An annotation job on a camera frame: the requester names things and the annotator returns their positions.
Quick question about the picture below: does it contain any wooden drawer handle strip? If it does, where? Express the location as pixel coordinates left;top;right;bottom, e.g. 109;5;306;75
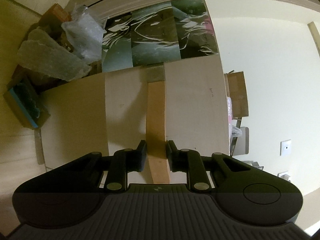
146;81;170;184

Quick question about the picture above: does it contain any wooden drawer front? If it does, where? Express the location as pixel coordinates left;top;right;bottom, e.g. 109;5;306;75
41;55;229;169

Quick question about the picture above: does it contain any grey open cardboard box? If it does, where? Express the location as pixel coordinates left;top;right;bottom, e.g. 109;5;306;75
230;126;249;156

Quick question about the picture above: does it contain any open brown cardboard box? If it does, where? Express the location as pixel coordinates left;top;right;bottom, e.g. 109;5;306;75
224;72;249;118

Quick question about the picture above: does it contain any teal edged book box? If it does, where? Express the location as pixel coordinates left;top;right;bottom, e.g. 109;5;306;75
3;77;50;129

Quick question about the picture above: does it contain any dark anime art panel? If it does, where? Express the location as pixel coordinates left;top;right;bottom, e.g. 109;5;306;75
102;0;219;72

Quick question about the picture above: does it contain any grey foam sheet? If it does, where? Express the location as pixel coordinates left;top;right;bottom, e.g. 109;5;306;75
17;28;92;82

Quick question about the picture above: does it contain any clear plastic bag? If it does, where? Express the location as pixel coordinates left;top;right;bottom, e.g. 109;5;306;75
61;5;105;64

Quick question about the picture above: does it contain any white wall switch plate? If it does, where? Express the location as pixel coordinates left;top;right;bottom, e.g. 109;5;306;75
280;139;292;156

